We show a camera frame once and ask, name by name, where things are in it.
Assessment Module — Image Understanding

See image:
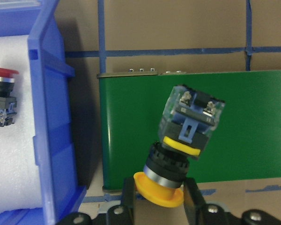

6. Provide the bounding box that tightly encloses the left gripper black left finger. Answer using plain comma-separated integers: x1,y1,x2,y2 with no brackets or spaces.
121,177,136,210

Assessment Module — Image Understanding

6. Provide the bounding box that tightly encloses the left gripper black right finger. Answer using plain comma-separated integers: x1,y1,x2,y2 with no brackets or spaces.
183,178,206,216

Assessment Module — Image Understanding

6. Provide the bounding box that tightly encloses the yellow push button switch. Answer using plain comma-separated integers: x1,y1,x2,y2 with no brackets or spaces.
133,85,225,208

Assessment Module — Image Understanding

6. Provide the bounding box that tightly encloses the red push button switch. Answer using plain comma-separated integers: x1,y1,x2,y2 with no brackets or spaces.
0,68,19,127

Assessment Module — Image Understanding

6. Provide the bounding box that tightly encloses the blue plastic bin left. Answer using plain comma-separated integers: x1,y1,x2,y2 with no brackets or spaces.
0,0,86,225

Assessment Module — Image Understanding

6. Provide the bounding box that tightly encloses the green conveyor belt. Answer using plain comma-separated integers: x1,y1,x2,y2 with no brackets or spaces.
98,70,281,190

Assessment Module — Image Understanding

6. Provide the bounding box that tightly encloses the white foam pad left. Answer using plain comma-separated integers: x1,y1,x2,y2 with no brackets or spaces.
0,35,43,215

